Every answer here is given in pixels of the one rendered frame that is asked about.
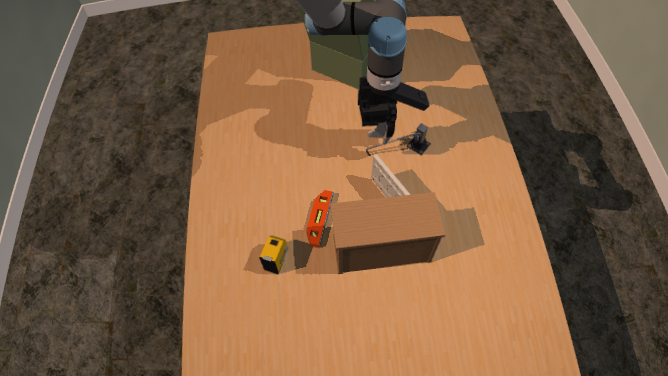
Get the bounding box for brown wooden cabinet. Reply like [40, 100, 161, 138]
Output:
[330, 155, 445, 274]

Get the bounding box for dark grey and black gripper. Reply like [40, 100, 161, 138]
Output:
[358, 77, 399, 145]

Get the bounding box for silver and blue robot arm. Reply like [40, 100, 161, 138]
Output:
[295, 0, 430, 111]

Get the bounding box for orange spirit level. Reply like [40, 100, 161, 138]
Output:
[306, 190, 333, 248]

